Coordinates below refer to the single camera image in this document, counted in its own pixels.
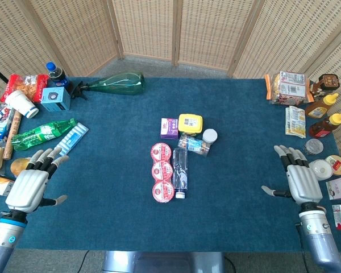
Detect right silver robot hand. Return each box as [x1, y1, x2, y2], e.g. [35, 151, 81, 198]
[261, 144, 325, 206]

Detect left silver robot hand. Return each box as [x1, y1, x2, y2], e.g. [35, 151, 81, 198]
[5, 147, 70, 214]

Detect small white-lid jar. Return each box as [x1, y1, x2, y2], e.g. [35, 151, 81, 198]
[202, 128, 218, 143]

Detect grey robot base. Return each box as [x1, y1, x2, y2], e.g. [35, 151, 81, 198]
[102, 250, 225, 273]

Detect clear small cup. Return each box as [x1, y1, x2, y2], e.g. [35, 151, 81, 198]
[303, 138, 324, 156]

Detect red lidded round cup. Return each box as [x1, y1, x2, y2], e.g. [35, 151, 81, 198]
[150, 142, 173, 163]
[151, 160, 174, 181]
[151, 180, 176, 203]

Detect white-lidded blue label jar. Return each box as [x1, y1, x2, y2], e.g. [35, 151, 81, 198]
[308, 159, 335, 181]

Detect pink white carton box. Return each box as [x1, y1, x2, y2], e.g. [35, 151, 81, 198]
[325, 176, 341, 201]

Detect yellow red lidded cup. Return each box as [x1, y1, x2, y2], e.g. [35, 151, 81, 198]
[325, 155, 341, 176]

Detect green soda bottle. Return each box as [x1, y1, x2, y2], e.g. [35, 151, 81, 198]
[11, 118, 77, 151]

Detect dark syrup bottle yellow cap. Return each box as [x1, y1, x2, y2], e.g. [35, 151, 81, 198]
[309, 112, 341, 139]

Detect yellow white sachet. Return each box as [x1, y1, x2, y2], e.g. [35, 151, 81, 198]
[285, 105, 307, 139]

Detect blue white striped pack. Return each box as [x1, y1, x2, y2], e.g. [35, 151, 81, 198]
[54, 122, 89, 156]

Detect blue toothpaste box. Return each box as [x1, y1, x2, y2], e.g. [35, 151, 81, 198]
[0, 104, 16, 143]

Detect honey bottle with yellow cap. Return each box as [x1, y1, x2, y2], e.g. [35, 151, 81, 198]
[304, 93, 339, 119]

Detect white paper cup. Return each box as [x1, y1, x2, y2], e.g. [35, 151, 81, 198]
[5, 90, 40, 119]

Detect blue table carpet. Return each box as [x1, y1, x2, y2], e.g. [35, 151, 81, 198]
[0, 76, 341, 253]

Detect light blue cardboard box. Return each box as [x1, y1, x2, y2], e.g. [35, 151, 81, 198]
[40, 86, 72, 112]

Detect clear snack bag orange edges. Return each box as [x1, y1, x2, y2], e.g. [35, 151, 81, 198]
[264, 71, 315, 106]

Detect red snack bag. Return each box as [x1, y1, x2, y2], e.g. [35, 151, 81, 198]
[0, 73, 49, 104]

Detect dark brown jar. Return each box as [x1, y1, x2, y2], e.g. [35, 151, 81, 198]
[309, 73, 341, 100]

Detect cola bottle with blue cap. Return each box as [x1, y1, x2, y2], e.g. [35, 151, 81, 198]
[45, 61, 70, 89]

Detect clear tube with blue label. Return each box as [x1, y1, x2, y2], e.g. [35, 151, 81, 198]
[177, 134, 212, 157]

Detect clear plastic water bottle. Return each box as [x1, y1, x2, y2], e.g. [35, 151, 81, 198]
[172, 147, 189, 199]

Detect yellow lidded plastic box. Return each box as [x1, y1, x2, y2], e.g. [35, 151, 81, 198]
[177, 113, 204, 134]

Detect green glass vase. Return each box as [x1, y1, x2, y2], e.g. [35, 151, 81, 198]
[85, 72, 146, 96]

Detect purple white small box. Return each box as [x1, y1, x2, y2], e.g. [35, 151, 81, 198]
[160, 118, 179, 140]

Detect woven bamboo folding screen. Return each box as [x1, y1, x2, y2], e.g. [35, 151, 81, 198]
[0, 0, 341, 174]

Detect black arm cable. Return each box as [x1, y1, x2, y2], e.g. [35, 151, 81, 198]
[294, 223, 308, 273]

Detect black floor cable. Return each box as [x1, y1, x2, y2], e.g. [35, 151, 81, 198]
[78, 250, 90, 273]

